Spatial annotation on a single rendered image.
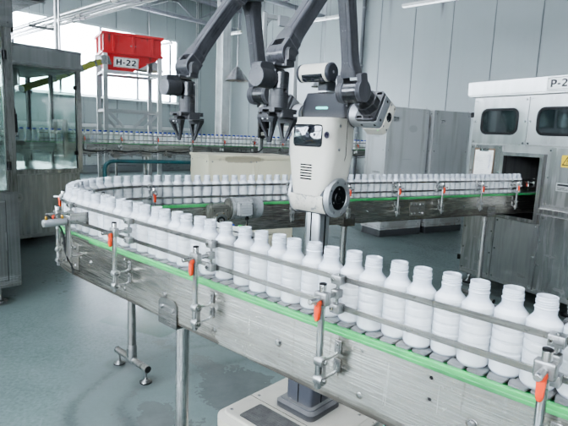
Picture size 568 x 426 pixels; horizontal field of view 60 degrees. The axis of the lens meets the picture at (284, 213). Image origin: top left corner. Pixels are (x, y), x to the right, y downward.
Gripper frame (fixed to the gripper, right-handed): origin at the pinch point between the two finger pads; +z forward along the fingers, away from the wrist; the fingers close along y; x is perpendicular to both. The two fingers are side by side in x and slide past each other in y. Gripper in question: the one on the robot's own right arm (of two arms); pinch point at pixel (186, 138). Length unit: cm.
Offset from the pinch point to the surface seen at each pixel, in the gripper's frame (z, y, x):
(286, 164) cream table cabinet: 33, -320, -242
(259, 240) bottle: 25, 17, 56
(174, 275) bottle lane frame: 42, 21, 23
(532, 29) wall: -268, -1186, -260
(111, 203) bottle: 25.5, 16.3, -23.8
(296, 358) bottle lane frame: 51, 21, 74
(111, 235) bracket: 33.1, 26.8, -4.6
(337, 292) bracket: 31, 21, 86
